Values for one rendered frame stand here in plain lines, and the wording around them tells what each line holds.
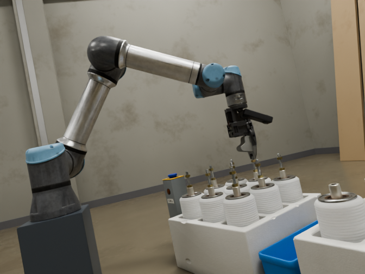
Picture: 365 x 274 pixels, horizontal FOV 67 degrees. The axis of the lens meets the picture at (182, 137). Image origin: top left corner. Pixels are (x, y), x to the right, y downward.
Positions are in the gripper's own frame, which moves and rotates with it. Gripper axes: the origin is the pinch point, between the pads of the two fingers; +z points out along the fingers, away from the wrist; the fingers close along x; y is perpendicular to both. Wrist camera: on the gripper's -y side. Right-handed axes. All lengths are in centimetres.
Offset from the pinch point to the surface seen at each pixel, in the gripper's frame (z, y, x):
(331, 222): 13, 4, 49
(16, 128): -69, 182, -208
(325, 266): 21, 7, 49
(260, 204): 13.9, 8.0, 19.8
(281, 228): 20.4, 5.6, 25.3
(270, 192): 10.7, 4.7, 20.8
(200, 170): 21, -9, -234
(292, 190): 13.0, -5.1, 14.9
